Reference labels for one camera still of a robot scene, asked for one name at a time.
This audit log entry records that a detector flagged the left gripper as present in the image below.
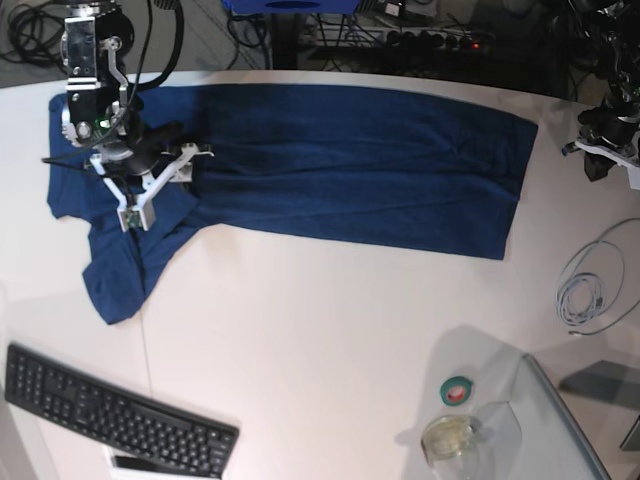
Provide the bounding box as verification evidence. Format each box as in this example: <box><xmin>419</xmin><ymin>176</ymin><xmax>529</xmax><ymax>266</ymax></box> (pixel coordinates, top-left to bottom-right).
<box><xmin>578</xmin><ymin>106</ymin><xmax>639</xmax><ymax>182</ymax></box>

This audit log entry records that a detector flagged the coiled grey cable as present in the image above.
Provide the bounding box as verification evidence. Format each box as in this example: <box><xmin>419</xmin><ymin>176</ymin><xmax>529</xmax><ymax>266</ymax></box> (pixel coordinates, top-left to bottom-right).
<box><xmin>555</xmin><ymin>217</ymin><xmax>640</xmax><ymax>338</ymax></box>

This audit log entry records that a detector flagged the blue box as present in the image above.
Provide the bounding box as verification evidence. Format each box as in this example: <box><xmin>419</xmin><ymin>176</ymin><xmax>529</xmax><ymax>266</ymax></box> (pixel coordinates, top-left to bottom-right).
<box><xmin>223</xmin><ymin>0</ymin><xmax>360</xmax><ymax>15</ymax></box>

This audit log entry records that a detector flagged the dark blue t-shirt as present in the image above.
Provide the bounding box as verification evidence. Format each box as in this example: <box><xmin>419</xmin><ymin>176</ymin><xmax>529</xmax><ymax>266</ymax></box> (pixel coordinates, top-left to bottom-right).
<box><xmin>47</xmin><ymin>84</ymin><xmax>537</xmax><ymax>324</ymax></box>

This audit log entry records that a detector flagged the green and red tape roll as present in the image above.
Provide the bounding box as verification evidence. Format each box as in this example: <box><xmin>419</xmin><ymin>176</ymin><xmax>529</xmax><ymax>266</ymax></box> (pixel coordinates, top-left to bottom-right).
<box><xmin>439</xmin><ymin>376</ymin><xmax>474</xmax><ymax>407</ymax></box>

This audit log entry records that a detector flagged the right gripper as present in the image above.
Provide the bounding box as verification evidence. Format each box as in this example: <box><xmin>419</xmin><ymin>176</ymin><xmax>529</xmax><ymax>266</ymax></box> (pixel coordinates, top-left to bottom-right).
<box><xmin>107</xmin><ymin>121</ymin><xmax>184</xmax><ymax>175</ymax></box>

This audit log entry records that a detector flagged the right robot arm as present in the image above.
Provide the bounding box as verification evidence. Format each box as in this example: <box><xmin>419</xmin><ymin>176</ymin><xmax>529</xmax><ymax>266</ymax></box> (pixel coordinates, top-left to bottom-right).
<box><xmin>60</xmin><ymin>1</ymin><xmax>189</xmax><ymax>181</ymax></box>

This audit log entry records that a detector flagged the black power strip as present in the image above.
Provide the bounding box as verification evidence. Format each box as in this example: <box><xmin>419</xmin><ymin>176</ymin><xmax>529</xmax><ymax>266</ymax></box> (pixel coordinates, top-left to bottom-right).
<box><xmin>345</xmin><ymin>26</ymin><xmax>496</xmax><ymax>53</ymax></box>

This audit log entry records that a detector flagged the black computer keyboard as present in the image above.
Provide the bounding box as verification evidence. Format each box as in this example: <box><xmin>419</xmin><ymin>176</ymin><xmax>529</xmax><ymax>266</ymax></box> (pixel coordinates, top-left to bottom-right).
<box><xmin>4</xmin><ymin>343</ymin><xmax>240</xmax><ymax>479</ymax></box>

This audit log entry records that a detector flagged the clear glass bottle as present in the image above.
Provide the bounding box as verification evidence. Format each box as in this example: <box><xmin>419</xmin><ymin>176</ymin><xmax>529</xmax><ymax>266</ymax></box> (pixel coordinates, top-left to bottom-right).
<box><xmin>420</xmin><ymin>415</ymin><xmax>480</xmax><ymax>479</ymax></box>

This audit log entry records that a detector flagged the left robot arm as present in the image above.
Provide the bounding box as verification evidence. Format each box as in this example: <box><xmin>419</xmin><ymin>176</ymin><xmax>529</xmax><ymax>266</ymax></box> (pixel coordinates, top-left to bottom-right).
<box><xmin>556</xmin><ymin>1</ymin><xmax>639</xmax><ymax>190</ymax></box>

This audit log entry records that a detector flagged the coiled black floor cable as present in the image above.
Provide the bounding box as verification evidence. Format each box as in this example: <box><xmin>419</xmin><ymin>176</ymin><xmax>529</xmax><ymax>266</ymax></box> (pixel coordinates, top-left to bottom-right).
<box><xmin>0</xmin><ymin>0</ymin><xmax>69</xmax><ymax>66</ymax></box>

